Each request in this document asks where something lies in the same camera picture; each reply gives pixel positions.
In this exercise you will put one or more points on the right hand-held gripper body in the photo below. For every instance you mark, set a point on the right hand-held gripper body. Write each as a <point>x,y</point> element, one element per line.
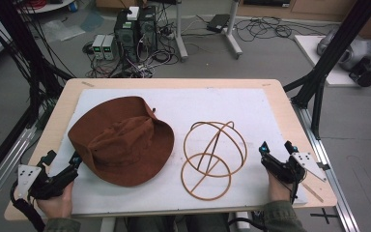
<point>286,169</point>

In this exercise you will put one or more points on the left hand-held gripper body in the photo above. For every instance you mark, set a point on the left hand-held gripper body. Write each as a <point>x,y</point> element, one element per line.
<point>50,185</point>

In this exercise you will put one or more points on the brown brimmed hat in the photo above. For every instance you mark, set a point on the brown brimmed hat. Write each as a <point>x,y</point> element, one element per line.
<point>122,145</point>

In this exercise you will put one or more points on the person's left hand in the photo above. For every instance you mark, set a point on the person's left hand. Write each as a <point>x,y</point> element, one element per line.
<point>58,203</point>

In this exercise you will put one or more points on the person's right hand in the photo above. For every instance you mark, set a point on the person's right hand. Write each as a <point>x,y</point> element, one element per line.
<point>277,190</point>

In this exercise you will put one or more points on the thin wooden stick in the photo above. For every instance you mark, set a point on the thin wooden stick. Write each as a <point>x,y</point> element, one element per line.
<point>312,192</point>

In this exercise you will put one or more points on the white table mat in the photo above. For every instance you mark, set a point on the white table mat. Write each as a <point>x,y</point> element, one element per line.
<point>206,103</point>

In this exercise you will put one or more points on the white floor platform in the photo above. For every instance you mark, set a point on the white floor platform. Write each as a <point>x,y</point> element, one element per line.
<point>312,51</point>

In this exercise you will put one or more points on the black device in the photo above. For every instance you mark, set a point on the black device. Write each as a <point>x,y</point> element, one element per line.
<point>367,75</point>

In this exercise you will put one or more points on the grey power supply unit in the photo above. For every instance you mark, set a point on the grey power supply unit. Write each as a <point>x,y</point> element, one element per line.
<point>98,46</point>
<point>108,47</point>

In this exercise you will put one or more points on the grey rounded robot shell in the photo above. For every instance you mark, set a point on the grey rounded robot shell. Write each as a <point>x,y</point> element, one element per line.
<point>357,51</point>

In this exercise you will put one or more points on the person's legs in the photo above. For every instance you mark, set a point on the person's legs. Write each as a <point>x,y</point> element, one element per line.
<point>174,224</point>

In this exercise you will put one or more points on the white desk leg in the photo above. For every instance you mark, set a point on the white desk leg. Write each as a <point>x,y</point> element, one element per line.
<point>181,35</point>
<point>232,32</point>

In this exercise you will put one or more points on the clear plastic sheet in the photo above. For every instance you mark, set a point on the clear plastic sheet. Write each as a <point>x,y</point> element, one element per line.
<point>62,30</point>

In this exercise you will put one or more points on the black computer tower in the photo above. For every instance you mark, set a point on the black computer tower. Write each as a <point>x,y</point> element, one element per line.
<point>126,35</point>
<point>148,29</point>

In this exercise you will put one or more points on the black flat box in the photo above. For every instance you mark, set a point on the black flat box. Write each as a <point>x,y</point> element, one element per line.
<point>218,22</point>

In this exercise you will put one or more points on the round white table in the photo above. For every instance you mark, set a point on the round white table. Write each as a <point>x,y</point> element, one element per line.
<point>54,6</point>

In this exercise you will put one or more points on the blue tape roll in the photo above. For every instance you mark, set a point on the blue tape roll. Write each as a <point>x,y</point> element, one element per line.
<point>73,6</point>

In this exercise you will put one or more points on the small white box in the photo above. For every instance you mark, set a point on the small white box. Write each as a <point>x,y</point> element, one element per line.
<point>133,13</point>

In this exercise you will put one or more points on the aluminium rail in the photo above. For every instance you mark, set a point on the aluminium rail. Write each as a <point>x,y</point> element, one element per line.
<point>6,161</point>
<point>328,167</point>

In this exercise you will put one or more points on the black metal frame stand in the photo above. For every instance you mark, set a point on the black metal frame stand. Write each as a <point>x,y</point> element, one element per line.
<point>19,48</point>
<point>335,54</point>

